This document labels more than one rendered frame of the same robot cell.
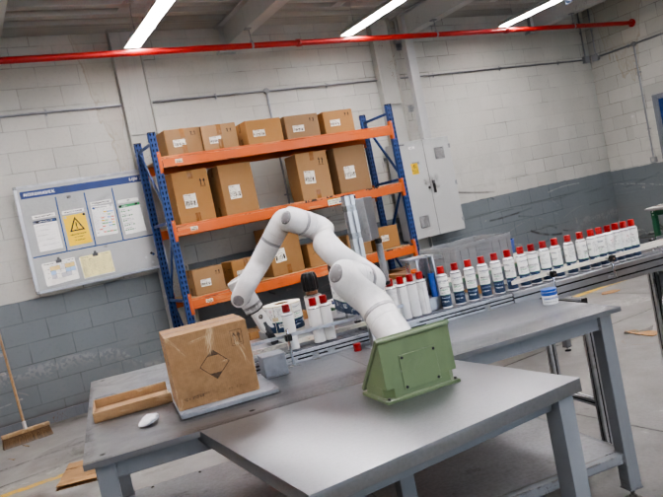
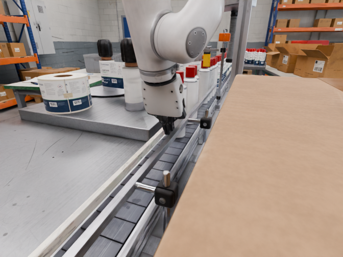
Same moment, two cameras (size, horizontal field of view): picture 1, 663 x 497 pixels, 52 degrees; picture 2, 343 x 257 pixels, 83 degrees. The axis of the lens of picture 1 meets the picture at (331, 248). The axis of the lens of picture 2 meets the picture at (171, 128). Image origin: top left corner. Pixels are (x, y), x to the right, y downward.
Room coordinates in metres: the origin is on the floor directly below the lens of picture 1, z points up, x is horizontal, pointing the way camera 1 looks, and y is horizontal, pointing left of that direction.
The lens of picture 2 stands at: (2.60, 0.71, 1.16)
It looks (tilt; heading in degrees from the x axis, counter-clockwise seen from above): 24 degrees down; 309
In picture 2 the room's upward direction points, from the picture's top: straight up
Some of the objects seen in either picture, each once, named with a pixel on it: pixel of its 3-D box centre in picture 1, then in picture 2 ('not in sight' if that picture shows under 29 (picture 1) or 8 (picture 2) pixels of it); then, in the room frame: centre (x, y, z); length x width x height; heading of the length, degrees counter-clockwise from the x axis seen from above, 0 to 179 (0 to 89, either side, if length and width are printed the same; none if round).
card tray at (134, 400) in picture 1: (131, 400); not in sight; (2.72, 0.92, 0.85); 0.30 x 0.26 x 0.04; 109
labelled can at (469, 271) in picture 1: (471, 280); not in sight; (3.23, -0.63, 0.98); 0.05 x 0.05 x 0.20
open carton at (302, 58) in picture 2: not in sight; (315, 60); (2.80, -2.28, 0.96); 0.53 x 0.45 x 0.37; 31
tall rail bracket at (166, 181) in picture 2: not in sight; (153, 211); (2.76, 0.55, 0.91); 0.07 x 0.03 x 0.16; 19
